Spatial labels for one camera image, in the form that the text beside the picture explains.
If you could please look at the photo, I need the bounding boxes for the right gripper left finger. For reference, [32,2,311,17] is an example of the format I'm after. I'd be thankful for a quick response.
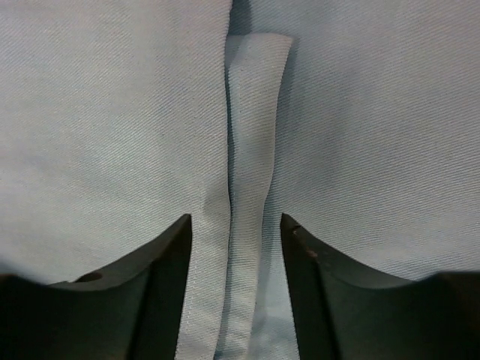
[1,215,192,359]

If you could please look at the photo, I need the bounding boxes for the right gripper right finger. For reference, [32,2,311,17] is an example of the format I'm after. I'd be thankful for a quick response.
[280,214,479,359]

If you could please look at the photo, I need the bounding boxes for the light blue trousers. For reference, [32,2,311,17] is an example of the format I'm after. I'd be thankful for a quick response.
[1,1,479,359]

